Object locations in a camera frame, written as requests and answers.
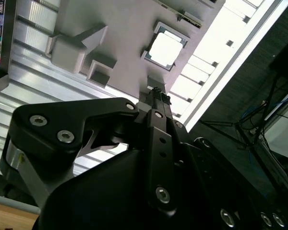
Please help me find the silver CPU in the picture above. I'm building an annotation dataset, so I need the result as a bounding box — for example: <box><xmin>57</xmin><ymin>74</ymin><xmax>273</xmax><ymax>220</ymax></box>
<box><xmin>145</xmin><ymin>29</ymin><xmax>186</xmax><ymax>70</ymax></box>

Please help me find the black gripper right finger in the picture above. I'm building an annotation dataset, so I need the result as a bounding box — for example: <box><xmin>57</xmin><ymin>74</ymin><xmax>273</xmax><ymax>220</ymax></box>
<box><xmin>161</xmin><ymin>93</ymin><xmax>288</xmax><ymax>230</ymax></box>

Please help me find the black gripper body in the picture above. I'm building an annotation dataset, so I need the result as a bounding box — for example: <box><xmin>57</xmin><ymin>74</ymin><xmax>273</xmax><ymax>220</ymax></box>
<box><xmin>31</xmin><ymin>148</ymin><xmax>221</xmax><ymax>230</ymax></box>

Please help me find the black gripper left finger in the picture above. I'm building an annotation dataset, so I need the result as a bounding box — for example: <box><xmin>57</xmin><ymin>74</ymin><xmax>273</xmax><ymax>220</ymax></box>
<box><xmin>4</xmin><ymin>87</ymin><xmax>180</xmax><ymax>219</ymax></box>

